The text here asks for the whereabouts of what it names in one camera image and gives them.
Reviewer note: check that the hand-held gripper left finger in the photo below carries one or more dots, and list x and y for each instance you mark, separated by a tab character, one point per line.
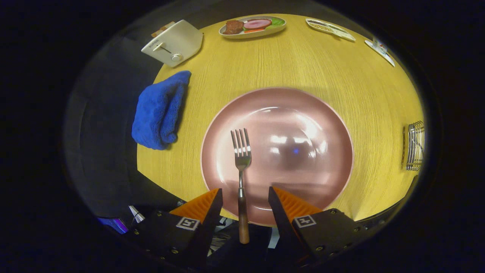
210	223

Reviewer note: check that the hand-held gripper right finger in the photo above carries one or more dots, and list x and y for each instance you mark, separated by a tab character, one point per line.
282	223

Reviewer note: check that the shiny silver object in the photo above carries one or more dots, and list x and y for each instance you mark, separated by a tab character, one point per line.
137	215

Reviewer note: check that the pink plate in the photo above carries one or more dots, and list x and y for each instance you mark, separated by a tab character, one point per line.
295	113

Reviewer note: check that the blue towel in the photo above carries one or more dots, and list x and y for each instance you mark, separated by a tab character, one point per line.
159	110

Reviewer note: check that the white toaster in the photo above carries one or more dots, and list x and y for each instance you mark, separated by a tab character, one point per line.
178	41

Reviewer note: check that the grey food plate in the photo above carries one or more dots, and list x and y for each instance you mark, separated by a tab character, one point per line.
261	34

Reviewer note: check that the orange carrot slice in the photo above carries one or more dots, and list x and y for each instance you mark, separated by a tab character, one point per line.
254	30

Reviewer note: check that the white square coaster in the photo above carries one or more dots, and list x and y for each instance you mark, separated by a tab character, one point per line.
386	57

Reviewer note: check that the large brown meat piece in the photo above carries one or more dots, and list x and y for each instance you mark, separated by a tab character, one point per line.
233	27

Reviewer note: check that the white divided bean tray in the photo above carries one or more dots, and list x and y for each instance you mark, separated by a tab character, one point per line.
331	29

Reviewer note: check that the toast slices in toaster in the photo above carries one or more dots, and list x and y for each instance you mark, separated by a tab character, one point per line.
163	29

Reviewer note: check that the pink ham slice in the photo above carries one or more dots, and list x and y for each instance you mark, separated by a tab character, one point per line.
257	24

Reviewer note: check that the green lettuce leaf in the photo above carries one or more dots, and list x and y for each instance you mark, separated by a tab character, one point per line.
277	22

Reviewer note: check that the white bottle with green label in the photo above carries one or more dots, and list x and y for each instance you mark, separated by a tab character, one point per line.
380	46

